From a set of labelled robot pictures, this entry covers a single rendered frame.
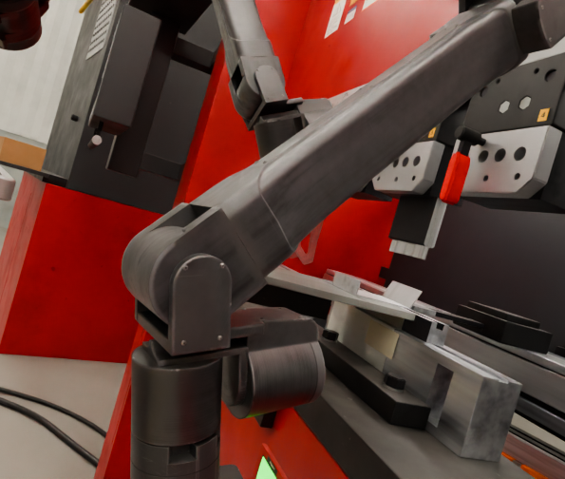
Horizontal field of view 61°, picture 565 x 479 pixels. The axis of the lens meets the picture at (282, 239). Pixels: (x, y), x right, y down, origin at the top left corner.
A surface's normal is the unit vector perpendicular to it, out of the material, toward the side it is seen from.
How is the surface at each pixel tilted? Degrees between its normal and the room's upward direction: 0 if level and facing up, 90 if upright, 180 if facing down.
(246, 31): 60
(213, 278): 87
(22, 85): 90
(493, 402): 90
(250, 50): 69
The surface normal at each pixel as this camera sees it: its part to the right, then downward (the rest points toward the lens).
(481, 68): 0.51, 0.18
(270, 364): 0.47, -0.40
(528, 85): -0.90, -0.26
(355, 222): 0.33, 0.11
